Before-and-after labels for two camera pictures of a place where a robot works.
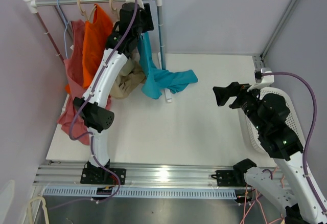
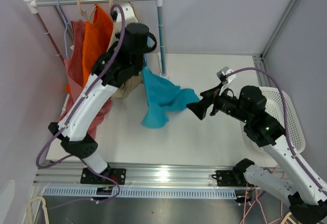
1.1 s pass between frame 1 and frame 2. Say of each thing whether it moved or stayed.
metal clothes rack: stayed
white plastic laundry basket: stayed
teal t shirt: moved
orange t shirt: stayed
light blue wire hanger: stayed
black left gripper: moved
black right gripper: moved
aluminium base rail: stayed
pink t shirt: stayed
